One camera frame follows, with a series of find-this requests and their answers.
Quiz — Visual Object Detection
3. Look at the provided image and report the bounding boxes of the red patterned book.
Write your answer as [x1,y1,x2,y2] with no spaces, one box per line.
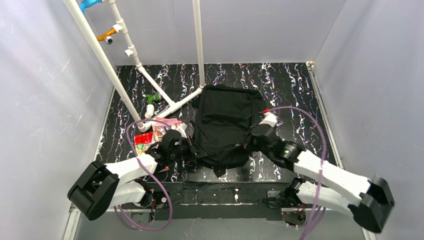
[134,132,154,149]

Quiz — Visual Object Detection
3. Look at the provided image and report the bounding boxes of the green pipe valve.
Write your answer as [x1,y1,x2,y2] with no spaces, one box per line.
[145,93,162,105]

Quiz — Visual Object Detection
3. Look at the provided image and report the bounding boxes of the orange pipe valve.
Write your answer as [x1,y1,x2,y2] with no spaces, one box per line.
[96,27,117,45]

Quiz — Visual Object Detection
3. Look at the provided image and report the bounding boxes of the black student backpack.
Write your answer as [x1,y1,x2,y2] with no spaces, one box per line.
[191,84,266,178]

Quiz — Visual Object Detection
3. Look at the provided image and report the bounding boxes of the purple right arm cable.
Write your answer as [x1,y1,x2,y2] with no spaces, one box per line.
[263,105,328,240]

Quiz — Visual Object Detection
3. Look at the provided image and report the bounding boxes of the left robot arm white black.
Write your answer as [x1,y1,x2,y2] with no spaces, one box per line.
[67,129,193,221]

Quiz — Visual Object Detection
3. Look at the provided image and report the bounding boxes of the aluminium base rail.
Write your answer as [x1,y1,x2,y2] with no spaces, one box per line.
[62,188,377,240]

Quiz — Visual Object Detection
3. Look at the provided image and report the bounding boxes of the white PVC pipe frame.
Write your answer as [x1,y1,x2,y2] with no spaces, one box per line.
[62,0,207,133]

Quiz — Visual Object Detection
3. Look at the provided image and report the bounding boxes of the black mounting base plate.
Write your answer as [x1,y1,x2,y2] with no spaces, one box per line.
[120,180,319,221]

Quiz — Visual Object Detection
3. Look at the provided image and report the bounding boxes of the pink comic book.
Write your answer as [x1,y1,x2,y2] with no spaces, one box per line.
[152,118,183,142]

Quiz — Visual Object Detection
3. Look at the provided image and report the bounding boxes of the blue pipe valve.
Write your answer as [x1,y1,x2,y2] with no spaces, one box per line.
[79,0,103,14]

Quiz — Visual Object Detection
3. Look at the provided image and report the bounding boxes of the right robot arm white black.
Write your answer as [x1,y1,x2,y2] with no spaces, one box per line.
[247,109,395,234]

